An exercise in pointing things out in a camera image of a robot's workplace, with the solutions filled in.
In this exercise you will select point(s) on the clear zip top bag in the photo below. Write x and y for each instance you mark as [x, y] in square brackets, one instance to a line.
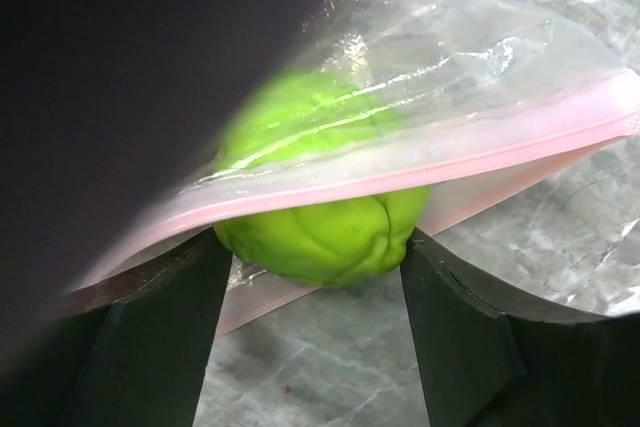
[495, 95]

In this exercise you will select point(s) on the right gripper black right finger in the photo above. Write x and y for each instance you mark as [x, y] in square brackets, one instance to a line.
[492, 354]

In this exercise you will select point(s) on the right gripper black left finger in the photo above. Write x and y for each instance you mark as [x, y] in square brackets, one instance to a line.
[128, 351]

